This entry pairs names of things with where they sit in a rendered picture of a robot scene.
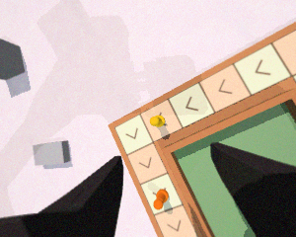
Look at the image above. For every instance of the orange board border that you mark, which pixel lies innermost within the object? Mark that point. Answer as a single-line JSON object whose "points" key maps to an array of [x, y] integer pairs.
{"points": [[250, 101]]}

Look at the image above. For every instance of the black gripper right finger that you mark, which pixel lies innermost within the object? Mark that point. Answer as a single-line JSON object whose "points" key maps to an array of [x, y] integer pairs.
{"points": [[263, 189]]}

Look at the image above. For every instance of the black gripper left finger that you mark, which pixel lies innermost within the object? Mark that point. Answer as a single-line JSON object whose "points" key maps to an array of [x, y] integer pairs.
{"points": [[90, 209]]}

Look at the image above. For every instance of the orange game pawn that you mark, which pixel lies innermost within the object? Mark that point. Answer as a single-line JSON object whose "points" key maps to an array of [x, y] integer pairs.
{"points": [[161, 196]]}

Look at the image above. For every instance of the yellow pawn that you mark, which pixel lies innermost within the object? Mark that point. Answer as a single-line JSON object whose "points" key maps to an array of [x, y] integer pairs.
{"points": [[157, 121]]}

